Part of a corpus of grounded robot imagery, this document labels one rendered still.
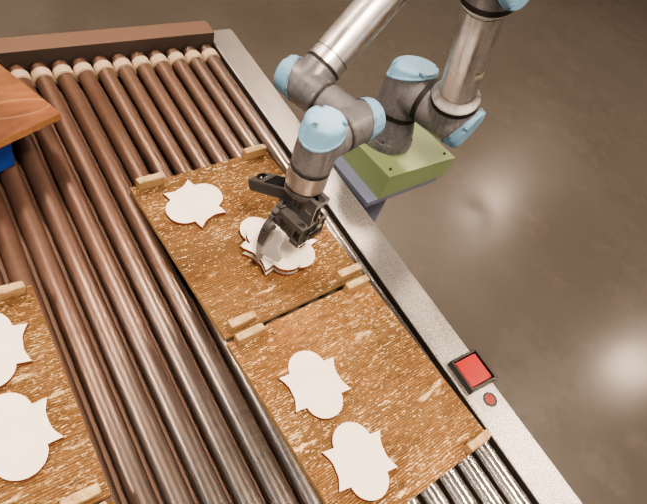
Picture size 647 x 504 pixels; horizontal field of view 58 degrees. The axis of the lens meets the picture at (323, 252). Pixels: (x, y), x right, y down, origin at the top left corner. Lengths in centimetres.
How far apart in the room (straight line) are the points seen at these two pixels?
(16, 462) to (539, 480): 92
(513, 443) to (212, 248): 72
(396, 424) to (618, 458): 165
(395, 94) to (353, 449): 85
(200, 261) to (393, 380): 45
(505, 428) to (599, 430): 144
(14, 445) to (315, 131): 67
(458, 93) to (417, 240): 146
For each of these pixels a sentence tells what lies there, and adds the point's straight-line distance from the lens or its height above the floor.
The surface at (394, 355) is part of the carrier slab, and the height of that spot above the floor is 94.
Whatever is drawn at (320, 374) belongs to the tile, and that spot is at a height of 95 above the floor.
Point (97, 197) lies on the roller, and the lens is 133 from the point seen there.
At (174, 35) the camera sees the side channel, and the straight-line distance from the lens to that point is 175.
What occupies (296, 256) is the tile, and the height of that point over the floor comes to 97.
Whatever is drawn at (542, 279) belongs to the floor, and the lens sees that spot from 297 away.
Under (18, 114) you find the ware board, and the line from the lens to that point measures 133.
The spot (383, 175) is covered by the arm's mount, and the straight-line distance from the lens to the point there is 150.
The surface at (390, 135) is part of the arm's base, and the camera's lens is 154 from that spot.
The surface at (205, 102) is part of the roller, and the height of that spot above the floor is 92.
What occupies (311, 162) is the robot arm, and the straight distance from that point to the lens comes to 99.
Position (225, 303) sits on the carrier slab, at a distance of 116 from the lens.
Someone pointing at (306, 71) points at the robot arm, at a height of 130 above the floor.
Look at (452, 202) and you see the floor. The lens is 302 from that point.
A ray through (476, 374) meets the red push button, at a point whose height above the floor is 93.
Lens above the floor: 191
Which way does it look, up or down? 50 degrees down
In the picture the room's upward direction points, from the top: 24 degrees clockwise
